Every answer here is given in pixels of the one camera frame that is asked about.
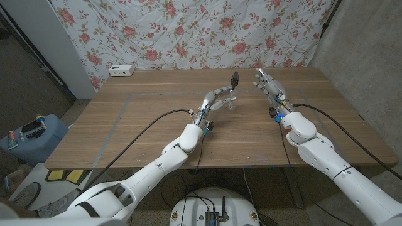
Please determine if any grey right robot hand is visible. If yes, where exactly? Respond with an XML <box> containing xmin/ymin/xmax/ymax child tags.
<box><xmin>253</xmin><ymin>67</ymin><xmax>296</xmax><ymax>114</ymax></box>

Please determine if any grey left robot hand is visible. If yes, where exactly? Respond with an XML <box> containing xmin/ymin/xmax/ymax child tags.
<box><xmin>191</xmin><ymin>86</ymin><xmax>238</xmax><ymax>128</ymax></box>

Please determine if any clear plastic dispenser bottle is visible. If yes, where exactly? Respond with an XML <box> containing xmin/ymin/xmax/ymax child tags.
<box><xmin>226</xmin><ymin>89</ymin><xmax>237</xmax><ymax>110</ymax></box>

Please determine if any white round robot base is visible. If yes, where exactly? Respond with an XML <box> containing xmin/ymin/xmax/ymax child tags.
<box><xmin>169</xmin><ymin>187</ymin><xmax>261</xmax><ymax>226</ymax></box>

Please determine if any floral backdrop cloth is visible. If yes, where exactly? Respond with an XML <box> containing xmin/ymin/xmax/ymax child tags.
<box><xmin>50</xmin><ymin>0</ymin><xmax>335</xmax><ymax>90</ymax></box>

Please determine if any black backdrop stand pole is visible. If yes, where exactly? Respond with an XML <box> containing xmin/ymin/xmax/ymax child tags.
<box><xmin>319</xmin><ymin>0</ymin><xmax>343</xmax><ymax>40</ymax></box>

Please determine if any white power strip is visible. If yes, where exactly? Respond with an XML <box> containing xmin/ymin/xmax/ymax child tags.
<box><xmin>108</xmin><ymin>65</ymin><xmax>135</xmax><ymax>77</ymax></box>

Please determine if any grey table leg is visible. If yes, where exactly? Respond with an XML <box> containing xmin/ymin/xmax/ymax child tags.
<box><xmin>282</xmin><ymin>166</ymin><xmax>305</xmax><ymax>210</ymax></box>

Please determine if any black antenna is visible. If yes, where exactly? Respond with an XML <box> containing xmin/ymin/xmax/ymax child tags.
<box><xmin>219</xmin><ymin>196</ymin><xmax>229</xmax><ymax>222</ymax></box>

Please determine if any grey electronics box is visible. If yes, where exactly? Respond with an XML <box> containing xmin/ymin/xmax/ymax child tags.
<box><xmin>204</xmin><ymin>211</ymin><xmax>220</xmax><ymax>226</ymax></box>

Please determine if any black power adapter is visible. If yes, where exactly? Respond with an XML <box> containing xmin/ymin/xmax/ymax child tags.
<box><xmin>259</xmin><ymin>214</ymin><xmax>279</xmax><ymax>226</ymax></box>

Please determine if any yellow black floor item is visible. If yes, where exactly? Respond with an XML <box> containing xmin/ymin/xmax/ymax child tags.
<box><xmin>45</xmin><ymin>169</ymin><xmax>92</xmax><ymax>185</ymax></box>

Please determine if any black hair brush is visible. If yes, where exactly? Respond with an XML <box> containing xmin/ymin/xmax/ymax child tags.
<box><xmin>21</xmin><ymin>120</ymin><xmax>43</xmax><ymax>139</ymax></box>

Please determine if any white floor board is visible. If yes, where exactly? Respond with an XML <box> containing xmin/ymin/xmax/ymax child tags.
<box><xmin>9</xmin><ymin>163</ymin><xmax>107</xmax><ymax>217</ymax></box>

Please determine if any grey patterned slipper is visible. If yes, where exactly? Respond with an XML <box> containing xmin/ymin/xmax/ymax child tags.
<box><xmin>37</xmin><ymin>188</ymin><xmax>82</xmax><ymax>219</ymax></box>
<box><xmin>11</xmin><ymin>181</ymin><xmax>41</xmax><ymax>208</ymax></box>

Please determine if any white robot torso edge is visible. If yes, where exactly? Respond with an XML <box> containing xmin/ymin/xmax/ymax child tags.
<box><xmin>0</xmin><ymin>216</ymin><xmax>128</xmax><ymax>226</ymax></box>

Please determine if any red green toothpaste tube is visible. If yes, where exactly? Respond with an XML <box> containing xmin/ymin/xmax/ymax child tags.
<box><xmin>7</xmin><ymin>130</ymin><xmax>19</xmax><ymax>151</ymax></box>

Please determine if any brown rounded object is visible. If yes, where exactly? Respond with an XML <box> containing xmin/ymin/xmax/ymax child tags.
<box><xmin>0</xmin><ymin>196</ymin><xmax>38</xmax><ymax>219</ymax></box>

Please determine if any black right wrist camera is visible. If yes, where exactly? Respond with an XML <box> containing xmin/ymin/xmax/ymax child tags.
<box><xmin>268</xmin><ymin>106</ymin><xmax>280</xmax><ymax>123</ymax></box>

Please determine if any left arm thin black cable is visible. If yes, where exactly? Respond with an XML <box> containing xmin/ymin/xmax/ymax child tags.
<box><xmin>180</xmin><ymin>131</ymin><xmax>207</xmax><ymax>226</ymax></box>

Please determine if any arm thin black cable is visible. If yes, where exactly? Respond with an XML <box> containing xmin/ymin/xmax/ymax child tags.
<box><xmin>278</xmin><ymin>122</ymin><xmax>346</xmax><ymax>226</ymax></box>
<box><xmin>180</xmin><ymin>131</ymin><xmax>207</xmax><ymax>226</ymax></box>

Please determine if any left arm thick black cable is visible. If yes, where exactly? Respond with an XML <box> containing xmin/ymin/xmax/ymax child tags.
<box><xmin>80</xmin><ymin>109</ymin><xmax>194</xmax><ymax>193</ymax></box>

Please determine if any arm thick black cable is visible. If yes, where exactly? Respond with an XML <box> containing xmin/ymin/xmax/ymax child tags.
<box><xmin>80</xmin><ymin>109</ymin><xmax>194</xmax><ymax>193</ymax></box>
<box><xmin>292</xmin><ymin>102</ymin><xmax>402</xmax><ymax>181</ymax></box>

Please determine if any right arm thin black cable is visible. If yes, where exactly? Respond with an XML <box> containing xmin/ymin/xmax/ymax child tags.
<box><xmin>278</xmin><ymin>122</ymin><xmax>346</xmax><ymax>226</ymax></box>

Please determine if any right arm thick black cable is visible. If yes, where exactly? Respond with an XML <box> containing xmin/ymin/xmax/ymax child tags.
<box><xmin>292</xmin><ymin>102</ymin><xmax>402</xmax><ymax>181</ymax></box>

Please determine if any grey floor cable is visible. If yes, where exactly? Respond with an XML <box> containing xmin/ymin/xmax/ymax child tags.
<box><xmin>242</xmin><ymin>168</ymin><xmax>258</xmax><ymax>217</ymax></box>

